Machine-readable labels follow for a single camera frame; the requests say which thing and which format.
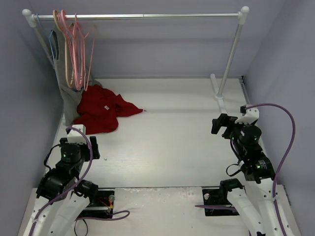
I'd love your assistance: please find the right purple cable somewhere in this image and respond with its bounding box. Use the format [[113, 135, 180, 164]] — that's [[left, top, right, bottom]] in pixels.
[[194, 103, 296, 236]]

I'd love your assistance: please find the thin pink wire hanger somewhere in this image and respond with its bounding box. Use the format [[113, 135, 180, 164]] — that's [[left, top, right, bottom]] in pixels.
[[72, 14, 96, 91]]

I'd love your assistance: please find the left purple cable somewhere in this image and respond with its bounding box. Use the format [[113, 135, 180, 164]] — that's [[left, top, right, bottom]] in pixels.
[[29, 126, 130, 236]]

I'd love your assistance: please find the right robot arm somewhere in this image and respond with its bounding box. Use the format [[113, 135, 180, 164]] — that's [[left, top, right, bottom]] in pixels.
[[211, 114, 294, 236]]

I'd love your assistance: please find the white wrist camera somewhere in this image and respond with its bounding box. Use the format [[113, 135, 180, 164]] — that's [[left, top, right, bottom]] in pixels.
[[235, 105, 259, 124], [66, 124, 86, 145]]

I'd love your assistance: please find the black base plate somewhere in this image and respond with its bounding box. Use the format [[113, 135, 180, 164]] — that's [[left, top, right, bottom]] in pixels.
[[202, 188, 239, 217], [79, 188, 115, 219]]

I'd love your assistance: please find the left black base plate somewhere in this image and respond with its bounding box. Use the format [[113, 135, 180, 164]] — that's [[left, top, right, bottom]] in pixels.
[[79, 188, 115, 219]]

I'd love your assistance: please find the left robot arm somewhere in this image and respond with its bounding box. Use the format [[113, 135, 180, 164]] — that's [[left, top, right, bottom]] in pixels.
[[23, 136, 100, 236]]

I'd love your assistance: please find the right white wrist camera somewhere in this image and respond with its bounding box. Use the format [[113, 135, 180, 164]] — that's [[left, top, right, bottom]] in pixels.
[[235, 105, 259, 124]]

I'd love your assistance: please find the white metal clothes rack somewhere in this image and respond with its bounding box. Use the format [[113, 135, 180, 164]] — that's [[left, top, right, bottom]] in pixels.
[[22, 6, 250, 122]]

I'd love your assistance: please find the blue wire hanger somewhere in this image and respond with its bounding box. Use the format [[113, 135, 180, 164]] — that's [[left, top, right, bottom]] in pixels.
[[36, 14, 59, 59]]

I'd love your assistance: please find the grey t shirt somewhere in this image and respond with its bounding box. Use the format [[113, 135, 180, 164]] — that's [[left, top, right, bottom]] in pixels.
[[51, 29, 101, 126]]

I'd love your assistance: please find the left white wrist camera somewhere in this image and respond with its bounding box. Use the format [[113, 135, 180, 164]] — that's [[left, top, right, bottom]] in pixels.
[[66, 124, 86, 145]]

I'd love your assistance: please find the tan plastic hanger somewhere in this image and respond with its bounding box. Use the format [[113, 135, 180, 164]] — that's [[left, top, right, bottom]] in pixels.
[[53, 10, 74, 88]]

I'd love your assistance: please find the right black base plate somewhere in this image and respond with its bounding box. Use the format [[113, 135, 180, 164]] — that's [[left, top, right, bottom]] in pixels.
[[202, 188, 239, 217]]

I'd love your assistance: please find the red t shirt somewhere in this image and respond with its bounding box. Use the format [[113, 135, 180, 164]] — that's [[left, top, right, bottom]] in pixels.
[[73, 85, 144, 135]]

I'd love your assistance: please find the pink plastic hanger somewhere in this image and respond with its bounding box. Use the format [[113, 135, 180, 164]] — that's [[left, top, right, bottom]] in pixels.
[[59, 10, 86, 91]]

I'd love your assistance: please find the purple cable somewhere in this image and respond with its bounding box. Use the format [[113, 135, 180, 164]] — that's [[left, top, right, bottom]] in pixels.
[[29, 126, 130, 236], [194, 103, 296, 236]]

